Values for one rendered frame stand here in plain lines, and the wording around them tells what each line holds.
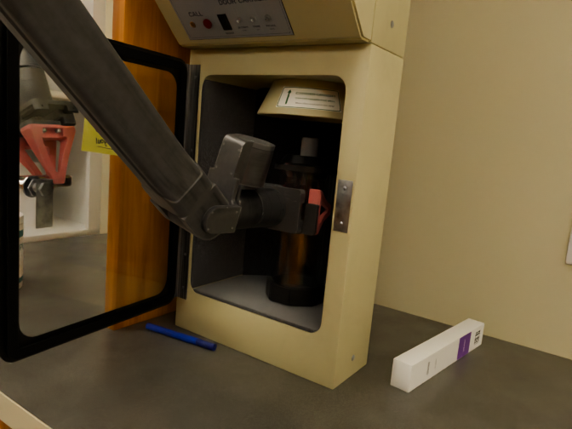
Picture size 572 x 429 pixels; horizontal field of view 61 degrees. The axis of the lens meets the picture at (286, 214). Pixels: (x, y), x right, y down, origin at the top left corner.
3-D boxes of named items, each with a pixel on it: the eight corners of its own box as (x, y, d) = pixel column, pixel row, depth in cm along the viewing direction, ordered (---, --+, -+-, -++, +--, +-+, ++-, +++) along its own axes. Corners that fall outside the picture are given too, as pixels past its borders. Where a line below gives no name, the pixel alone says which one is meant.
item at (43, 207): (54, 226, 58) (55, 180, 57) (37, 229, 56) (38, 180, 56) (43, 224, 59) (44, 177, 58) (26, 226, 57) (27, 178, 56)
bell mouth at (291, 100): (295, 120, 91) (299, 90, 90) (384, 126, 81) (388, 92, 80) (233, 111, 76) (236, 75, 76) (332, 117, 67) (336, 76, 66)
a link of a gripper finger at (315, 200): (306, 185, 82) (273, 184, 74) (344, 190, 78) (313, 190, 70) (302, 225, 82) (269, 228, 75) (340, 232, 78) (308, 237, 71)
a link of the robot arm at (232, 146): (157, 208, 63) (202, 235, 58) (179, 121, 60) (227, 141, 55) (223, 208, 72) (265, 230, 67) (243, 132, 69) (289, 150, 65)
